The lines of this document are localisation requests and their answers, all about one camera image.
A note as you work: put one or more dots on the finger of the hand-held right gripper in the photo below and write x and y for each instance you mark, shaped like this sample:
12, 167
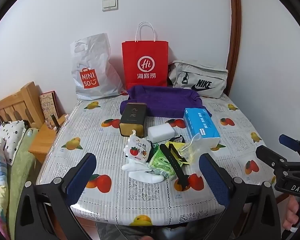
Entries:
267, 156
288, 141

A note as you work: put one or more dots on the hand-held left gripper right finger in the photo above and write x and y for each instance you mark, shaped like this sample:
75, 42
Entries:
215, 180

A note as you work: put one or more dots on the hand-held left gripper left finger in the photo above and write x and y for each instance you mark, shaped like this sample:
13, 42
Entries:
81, 177

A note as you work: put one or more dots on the clear plastic bag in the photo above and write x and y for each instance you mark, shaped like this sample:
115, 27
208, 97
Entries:
193, 150

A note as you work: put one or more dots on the yellow packet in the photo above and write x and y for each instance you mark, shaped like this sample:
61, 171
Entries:
176, 146

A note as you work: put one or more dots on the green tissue pack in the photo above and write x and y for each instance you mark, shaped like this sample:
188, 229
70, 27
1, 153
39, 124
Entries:
161, 165

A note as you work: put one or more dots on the white sponge block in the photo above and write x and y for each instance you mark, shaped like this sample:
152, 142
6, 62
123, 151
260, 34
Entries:
161, 130

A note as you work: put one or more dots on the person's right hand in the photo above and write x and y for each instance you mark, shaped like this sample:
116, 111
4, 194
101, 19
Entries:
291, 212

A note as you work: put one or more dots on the fruit print tablecloth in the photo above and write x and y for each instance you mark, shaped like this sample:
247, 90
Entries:
90, 135

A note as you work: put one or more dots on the wooden nightstand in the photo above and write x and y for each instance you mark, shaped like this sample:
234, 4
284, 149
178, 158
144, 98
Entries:
43, 142

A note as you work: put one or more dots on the blue tissue pack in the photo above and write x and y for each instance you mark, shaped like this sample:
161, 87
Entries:
201, 125

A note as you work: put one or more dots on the small black stand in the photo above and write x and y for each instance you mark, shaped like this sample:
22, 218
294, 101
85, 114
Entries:
53, 123

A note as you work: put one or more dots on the dark green tin box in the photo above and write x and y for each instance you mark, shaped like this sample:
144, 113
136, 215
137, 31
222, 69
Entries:
133, 118

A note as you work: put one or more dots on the brown patterned book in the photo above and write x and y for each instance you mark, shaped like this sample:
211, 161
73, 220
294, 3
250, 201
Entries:
48, 106

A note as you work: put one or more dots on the white floral pillow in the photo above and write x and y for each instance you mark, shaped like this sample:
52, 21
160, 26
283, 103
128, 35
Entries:
11, 140

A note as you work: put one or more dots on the purple towel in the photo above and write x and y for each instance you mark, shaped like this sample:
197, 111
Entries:
165, 100

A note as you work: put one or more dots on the wooden headboard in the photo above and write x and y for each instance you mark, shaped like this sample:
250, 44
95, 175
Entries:
17, 105

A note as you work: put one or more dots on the grey waist bag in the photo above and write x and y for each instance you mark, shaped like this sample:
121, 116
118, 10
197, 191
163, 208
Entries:
200, 80

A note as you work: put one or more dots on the white plastic shopping bag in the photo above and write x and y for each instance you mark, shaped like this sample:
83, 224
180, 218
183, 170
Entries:
95, 65

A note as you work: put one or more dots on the red paper bag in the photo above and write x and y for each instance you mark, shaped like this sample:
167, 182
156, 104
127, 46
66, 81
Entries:
145, 62

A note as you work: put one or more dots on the brown wooden door frame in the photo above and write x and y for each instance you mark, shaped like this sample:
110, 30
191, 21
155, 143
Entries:
236, 42

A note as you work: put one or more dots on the white light switch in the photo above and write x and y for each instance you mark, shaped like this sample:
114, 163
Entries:
109, 4

